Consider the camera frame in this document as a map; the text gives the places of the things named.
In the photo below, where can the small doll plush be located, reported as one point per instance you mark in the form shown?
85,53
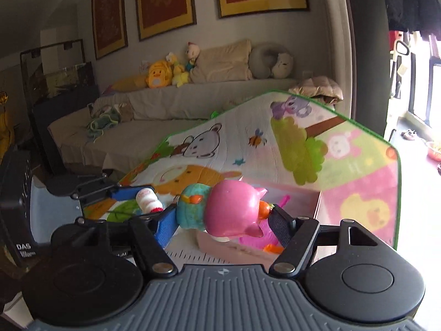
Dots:
192,54

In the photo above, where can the beige sofa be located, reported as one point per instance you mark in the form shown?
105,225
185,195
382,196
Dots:
156,114

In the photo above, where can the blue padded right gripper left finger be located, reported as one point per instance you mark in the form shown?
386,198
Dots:
163,225

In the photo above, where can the pink cardboard box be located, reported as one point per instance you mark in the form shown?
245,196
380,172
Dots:
297,202

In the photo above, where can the glass fish tank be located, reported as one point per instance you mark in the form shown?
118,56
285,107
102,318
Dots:
50,70

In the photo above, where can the beige pillow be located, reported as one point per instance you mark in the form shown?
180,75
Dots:
224,63

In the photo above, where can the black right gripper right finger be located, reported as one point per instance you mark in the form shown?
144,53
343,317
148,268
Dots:
282,224

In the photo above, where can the small white red bottle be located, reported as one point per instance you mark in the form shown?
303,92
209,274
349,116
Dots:
148,201

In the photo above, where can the colourful cartoon play mat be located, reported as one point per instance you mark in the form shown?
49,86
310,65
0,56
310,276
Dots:
277,138

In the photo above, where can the orange tiger plush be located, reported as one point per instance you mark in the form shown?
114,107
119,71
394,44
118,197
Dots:
159,74

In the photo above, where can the pink teal carrot toy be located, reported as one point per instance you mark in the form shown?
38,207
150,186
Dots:
229,209

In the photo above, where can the yellow duck plush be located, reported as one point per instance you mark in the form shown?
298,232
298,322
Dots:
180,74

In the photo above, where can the grey neck pillow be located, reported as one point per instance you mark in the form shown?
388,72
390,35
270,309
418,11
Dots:
270,60

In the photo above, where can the red gold framed picture left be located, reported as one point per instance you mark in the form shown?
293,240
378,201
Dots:
155,17

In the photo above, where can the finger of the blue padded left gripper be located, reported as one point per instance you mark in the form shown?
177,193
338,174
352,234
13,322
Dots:
125,192

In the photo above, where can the green knitted cloth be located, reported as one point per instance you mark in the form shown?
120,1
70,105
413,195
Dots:
106,118

